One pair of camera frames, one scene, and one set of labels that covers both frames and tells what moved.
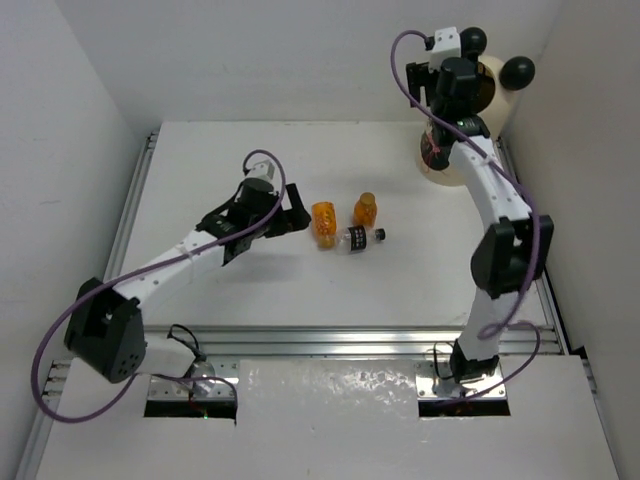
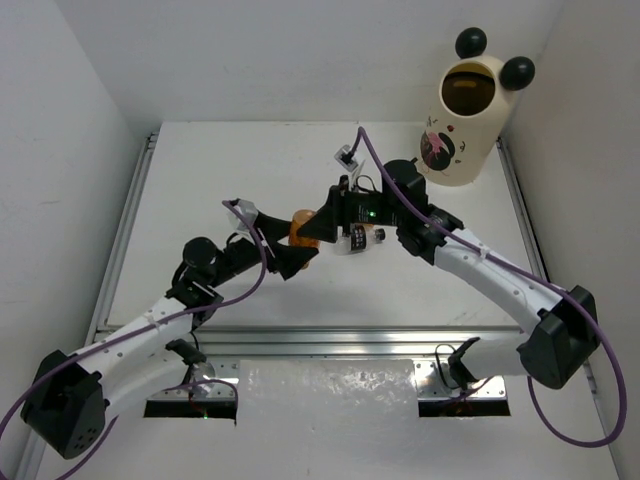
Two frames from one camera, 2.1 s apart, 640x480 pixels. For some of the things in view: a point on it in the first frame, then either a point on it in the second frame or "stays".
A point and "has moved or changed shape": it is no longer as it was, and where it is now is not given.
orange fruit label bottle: x=324 y=223 has moved or changed shape
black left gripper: x=282 y=215 to x=263 y=234
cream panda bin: x=496 y=80 stays
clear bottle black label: x=356 y=238 stays
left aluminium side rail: x=128 y=209 stays
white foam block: x=327 y=394 stays
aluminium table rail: x=411 y=341 stays
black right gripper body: x=418 y=74 to x=367 y=207
